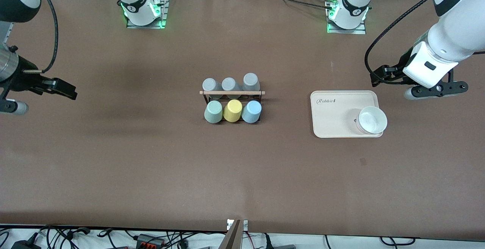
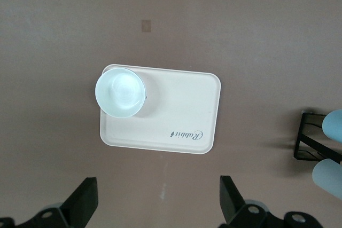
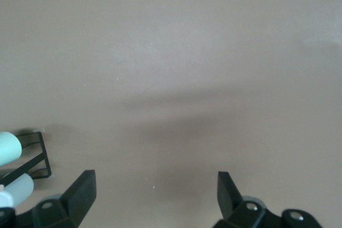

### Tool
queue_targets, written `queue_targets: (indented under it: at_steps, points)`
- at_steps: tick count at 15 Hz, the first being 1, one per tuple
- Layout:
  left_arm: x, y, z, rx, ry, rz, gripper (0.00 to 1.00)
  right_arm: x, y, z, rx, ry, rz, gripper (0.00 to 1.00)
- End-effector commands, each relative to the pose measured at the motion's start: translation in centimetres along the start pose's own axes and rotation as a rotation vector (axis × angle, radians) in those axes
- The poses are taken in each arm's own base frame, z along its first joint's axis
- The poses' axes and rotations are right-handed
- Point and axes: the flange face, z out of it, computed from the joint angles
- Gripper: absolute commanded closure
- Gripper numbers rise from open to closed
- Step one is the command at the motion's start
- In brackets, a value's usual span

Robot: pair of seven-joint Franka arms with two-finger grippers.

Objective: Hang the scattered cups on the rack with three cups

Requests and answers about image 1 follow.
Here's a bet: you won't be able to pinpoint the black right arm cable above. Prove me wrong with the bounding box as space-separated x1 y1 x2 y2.
23 0 59 74

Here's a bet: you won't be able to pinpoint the looped black floor cable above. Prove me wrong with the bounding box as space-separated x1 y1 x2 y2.
380 236 416 246

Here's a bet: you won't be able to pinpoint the grey cup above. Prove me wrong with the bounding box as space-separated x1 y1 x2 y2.
221 77 243 100
242 73 261 99
202 78 223 100

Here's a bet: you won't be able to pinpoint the yellow cup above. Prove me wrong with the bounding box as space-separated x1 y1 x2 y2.
223 99 243 122

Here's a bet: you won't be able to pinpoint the beige rabbit tray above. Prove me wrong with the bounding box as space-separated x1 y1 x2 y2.
311 90 385 139

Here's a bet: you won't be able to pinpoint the black power adapter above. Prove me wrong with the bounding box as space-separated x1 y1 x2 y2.
11 239 41 249

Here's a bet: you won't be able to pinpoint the tangled black floor cables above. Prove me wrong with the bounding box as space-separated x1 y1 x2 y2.
0 224 228 249

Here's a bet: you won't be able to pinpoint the light blue cup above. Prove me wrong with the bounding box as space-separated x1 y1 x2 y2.
241 100 262 124

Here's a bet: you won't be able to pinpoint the brown wooden pole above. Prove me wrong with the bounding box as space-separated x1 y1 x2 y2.
218 220 243 249

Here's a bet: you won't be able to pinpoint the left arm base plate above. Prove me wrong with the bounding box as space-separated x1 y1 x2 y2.
327 0 367 35

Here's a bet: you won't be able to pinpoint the white bowl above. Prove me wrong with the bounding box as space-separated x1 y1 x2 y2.
356 106 388 135

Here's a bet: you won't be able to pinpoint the long black table cable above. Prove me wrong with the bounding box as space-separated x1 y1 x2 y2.
261 0 334 9

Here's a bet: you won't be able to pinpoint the black box red connectors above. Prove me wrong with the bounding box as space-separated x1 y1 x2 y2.
136 233 166 248

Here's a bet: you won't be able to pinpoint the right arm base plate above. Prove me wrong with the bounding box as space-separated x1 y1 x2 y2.
126 0 169 29

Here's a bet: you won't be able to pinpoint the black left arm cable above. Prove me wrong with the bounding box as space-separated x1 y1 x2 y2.
365 0 465 85

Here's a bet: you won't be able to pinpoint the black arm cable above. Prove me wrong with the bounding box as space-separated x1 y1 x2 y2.
365 0 465 85
23 0 59 74

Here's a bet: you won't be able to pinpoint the white camera bracket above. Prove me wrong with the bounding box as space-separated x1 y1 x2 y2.
227 219 249 231

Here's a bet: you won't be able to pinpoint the black wire cup rack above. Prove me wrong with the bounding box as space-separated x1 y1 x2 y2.
200 90 266 124

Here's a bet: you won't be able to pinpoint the pale green cup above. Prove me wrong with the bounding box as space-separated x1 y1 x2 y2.
204 100 224 124

